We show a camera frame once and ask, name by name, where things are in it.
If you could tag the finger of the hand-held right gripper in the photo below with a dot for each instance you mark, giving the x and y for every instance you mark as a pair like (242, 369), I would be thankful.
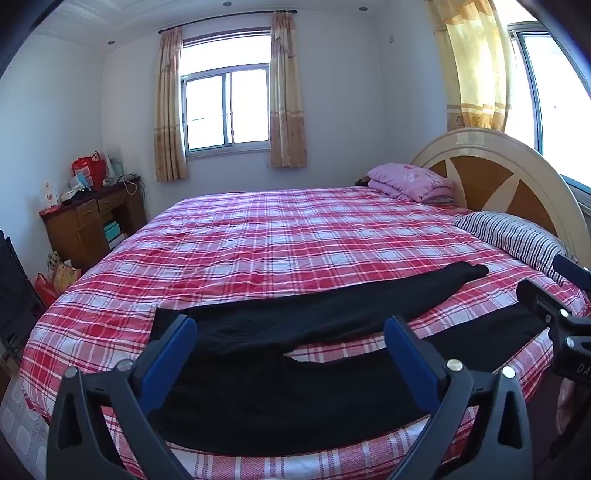
(538, 300)
(572, 270)

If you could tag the patterned paper bag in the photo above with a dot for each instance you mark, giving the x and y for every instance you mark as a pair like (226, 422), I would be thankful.
(63, 276)

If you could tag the beige patterned curtain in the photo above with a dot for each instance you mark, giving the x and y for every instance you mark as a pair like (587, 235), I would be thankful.
(287, 92)
(170, 115)

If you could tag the yellow curtain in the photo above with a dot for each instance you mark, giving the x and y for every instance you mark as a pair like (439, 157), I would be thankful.
(475, 69)

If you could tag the white floral card box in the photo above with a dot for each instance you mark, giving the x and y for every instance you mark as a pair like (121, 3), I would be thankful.
(51, 194)

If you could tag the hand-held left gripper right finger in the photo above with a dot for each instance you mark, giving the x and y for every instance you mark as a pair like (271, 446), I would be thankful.
(410, 362)

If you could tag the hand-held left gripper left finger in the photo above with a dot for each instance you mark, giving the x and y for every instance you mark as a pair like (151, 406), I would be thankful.
(171, 360)

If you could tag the black curtain rod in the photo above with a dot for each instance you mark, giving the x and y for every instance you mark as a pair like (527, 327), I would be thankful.
(217, 21)

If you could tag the red gift bag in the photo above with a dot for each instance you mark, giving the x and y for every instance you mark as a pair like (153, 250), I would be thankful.
(87, 168)

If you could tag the bed with red plaid sheet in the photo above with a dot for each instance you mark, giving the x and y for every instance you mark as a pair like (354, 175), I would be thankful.
(277, 235)

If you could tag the black pants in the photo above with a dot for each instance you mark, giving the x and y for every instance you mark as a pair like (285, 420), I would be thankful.
(277, 392)

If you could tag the teal box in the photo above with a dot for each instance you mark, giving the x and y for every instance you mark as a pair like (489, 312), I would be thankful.
(112, 231)

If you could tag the brown wooden desk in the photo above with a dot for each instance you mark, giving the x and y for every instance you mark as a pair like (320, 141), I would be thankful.
(83, 226)

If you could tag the small sliding window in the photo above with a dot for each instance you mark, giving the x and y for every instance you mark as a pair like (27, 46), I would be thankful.
(226, 110)

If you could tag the round cream wooden headboard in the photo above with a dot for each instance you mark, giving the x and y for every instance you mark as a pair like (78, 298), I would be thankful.
(485, 177)

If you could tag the large window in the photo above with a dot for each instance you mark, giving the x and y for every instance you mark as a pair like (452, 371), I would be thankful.
(554, 92)

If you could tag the pink folded pillows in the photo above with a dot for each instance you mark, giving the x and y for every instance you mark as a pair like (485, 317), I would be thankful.
(406, 180)

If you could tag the striped pillow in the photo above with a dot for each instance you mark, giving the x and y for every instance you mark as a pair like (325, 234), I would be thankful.
(512, 235)

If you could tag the red shopping bag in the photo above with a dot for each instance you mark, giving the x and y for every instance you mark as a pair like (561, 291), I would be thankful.
(45, 290)

